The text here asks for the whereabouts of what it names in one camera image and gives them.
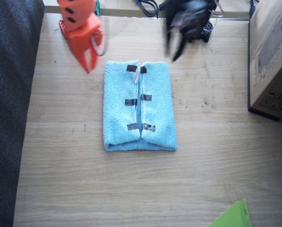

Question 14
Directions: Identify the red white black servo cable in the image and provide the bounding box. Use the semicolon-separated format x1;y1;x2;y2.
91;16;110;57

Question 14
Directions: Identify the brown cardboard box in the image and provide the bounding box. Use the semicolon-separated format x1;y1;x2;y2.
247;0;282;122

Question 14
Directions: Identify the teal plastic table clamp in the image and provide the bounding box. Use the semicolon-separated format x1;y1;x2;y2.
94;0;102;17

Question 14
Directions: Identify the looped black cable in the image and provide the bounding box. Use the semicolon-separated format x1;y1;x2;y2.
132;0;161;18

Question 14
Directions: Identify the dark grey foam panel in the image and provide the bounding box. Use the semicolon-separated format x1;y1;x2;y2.
0;0;46;227

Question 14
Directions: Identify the light blue towel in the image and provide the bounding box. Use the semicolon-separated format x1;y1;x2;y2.
102;60;179;153

